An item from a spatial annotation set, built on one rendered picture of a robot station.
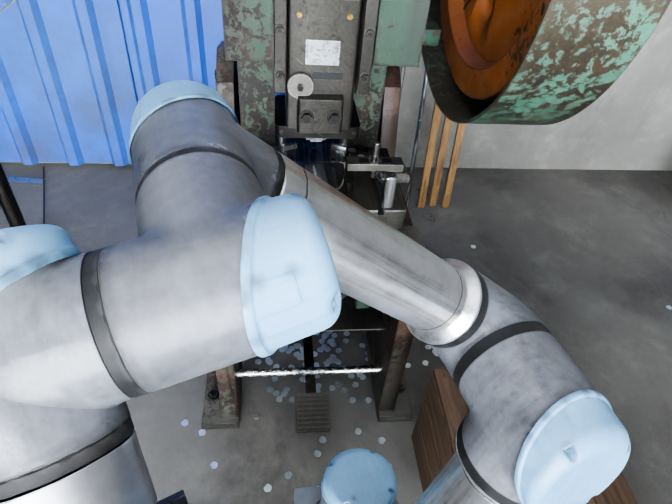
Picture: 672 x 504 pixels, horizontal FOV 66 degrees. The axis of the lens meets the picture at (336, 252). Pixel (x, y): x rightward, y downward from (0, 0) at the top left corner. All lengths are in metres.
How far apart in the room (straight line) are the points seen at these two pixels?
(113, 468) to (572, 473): 0.38
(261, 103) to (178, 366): 1.27
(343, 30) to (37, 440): 0.99
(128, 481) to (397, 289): 0.27
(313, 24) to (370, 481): 0.85
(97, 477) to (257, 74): 1.26
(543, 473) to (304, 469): 1.18
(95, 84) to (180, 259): 2.37
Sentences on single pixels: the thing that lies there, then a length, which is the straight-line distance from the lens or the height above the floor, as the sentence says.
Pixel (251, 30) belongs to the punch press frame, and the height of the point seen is 1.12.
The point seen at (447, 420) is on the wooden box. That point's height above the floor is 0.35.
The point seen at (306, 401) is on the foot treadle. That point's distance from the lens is 1.55.
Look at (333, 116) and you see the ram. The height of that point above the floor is 0.94.
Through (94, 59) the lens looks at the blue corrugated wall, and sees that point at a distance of 2.55.
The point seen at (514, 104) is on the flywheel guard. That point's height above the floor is 1.08.
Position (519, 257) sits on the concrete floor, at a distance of 2.41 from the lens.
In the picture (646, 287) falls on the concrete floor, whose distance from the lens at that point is 2.55.
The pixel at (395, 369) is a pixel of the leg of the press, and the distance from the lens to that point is 1.53.
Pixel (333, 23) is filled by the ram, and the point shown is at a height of 1.12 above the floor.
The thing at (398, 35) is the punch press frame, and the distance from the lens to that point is 1.11.
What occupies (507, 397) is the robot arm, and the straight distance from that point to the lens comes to 0.53.
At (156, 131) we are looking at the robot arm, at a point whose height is 1.31.
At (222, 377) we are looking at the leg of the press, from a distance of 1.51.
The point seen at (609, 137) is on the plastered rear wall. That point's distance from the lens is 3.16.
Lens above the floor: 1.48
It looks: 42 degrees down
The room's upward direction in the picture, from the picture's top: 5 degrees clockwise
